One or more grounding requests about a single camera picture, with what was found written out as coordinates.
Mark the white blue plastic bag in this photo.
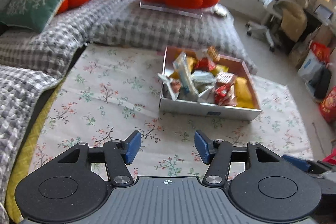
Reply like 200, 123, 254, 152
298, 50, 322, 82

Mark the red snack packet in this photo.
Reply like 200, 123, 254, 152
215, 85, 237, 106

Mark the silver printed snack packet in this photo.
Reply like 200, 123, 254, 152
191, 71, 216, 93

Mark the yellow snack packet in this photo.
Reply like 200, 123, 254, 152
234, 77, 255, 109

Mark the beige blanket on chair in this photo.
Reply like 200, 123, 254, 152
280, 0, 309, 43

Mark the wooden desk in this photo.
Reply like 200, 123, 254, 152
305, 0, 335, 32

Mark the floral white cloth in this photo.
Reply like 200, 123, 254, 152
29, 45, 313, 177

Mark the red shopping bag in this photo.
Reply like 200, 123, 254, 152
319, 86, 336, 123

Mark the white blue snack packet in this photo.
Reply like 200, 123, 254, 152
173, 52, 199, 98

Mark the red gift bag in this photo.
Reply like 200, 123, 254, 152
310, 42, 331, 64

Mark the grey checkered quilt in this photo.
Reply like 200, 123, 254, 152
0, 0, 258, 224

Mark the pink cardboard box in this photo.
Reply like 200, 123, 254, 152
159, 55, 261, 121

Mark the black bag on floor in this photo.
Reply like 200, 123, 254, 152
314, 67, 331, 100

